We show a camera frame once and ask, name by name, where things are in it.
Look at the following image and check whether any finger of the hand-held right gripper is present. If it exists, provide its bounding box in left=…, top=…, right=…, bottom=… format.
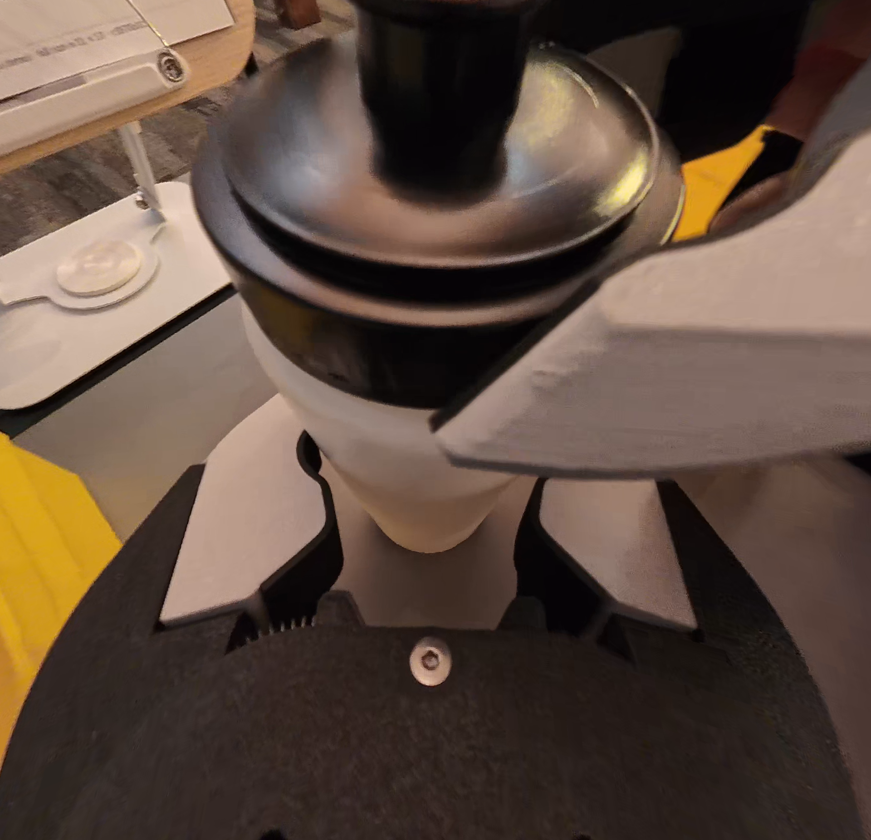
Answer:
left=432, top=99, right=871, bottom=482

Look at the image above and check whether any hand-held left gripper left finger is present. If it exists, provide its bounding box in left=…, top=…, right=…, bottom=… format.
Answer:
left=160, top=394, right=344, bottom=630

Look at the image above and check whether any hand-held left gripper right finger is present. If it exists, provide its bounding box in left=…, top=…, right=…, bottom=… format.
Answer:
left=515, top=476, right=700, bottom=637

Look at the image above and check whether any yellow plastic bin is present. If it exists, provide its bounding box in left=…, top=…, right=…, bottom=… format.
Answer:
left=0, top=432, right=123, bottom=766
left=674, top=126, right=804, bottom=242

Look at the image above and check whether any white plastic bottle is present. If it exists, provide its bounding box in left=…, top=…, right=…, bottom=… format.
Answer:
left=239, top=296, right=545, bottom=555

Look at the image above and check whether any black bottle lid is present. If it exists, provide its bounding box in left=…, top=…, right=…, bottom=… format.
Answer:
left=191, top=0, right=685, bottom=412

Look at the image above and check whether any wooden edged instruction board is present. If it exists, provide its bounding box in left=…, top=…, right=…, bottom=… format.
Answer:
left=0, top=0, right=257, bottom=174

